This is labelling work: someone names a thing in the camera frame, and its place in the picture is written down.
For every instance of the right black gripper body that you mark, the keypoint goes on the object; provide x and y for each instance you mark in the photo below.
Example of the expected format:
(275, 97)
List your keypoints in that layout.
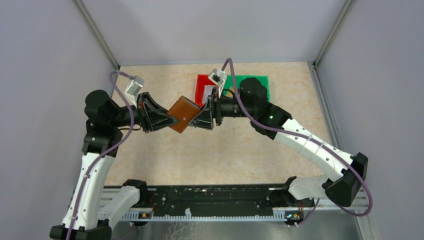
(225, 107)

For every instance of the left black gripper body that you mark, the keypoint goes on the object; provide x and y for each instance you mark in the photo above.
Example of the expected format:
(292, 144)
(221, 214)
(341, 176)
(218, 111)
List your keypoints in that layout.
(140, 117)

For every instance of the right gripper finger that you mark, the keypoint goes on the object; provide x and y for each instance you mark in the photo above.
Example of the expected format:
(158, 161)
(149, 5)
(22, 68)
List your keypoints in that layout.
(209, 104)
(203, 120)

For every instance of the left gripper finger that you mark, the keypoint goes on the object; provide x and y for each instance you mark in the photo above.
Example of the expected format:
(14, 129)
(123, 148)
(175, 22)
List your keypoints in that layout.
(158, 119)
(152, 108)

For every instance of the brown leather card holder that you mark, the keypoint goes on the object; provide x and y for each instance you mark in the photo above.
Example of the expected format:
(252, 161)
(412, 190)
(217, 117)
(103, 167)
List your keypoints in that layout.
(184, 110)

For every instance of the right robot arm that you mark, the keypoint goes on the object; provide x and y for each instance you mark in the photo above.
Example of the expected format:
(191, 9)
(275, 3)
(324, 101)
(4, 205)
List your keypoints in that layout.
(343, 172)

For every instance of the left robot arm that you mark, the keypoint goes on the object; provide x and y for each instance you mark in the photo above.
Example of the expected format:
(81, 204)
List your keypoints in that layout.
(86, 219)

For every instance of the white cards in red bin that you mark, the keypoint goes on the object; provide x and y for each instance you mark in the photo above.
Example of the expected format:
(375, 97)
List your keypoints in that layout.
(209, 90)

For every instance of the middle green plastic bin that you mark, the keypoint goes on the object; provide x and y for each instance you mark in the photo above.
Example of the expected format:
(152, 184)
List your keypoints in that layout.
(228, 90)

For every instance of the green plastic bin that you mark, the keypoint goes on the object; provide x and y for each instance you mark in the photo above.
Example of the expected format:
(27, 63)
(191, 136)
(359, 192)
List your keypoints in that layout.
(228, 90)
(264, 81)

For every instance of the red plastic bin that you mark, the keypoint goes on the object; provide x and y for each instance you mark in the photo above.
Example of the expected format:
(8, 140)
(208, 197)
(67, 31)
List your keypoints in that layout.
(202, 80)

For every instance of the right green plastic bin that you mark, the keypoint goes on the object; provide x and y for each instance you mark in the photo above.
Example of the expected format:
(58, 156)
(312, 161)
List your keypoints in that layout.
(264, 81)

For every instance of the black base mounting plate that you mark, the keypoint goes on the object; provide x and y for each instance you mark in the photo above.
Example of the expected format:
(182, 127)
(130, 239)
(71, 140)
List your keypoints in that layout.
(231, 200)

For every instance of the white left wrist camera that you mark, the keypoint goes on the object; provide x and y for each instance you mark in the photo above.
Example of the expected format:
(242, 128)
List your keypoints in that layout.
(133, 88)

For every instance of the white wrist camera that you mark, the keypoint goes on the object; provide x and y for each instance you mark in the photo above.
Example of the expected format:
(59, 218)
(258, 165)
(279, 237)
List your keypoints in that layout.
(218, 77)
(133, 88)

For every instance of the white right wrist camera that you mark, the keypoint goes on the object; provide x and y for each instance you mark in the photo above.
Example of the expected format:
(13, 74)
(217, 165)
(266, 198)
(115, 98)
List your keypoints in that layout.
(218, 77)

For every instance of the left aluminium corner post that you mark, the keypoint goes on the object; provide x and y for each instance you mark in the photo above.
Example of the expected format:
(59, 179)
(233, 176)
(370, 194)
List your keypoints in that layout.
(95, 32)

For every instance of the aluminium corner post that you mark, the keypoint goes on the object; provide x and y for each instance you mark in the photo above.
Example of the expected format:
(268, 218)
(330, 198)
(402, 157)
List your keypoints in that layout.
(347, 6)
(95, 32)

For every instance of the white slotted cable duct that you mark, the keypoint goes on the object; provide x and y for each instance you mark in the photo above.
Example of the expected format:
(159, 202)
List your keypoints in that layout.
(136, 216)

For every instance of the aluminium front frame rail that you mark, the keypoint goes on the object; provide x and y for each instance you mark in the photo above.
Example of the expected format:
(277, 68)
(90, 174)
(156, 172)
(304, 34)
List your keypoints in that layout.
(360, 202)

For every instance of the right aluminium corner post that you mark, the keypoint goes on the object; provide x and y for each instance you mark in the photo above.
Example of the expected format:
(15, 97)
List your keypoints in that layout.
(347, 6)

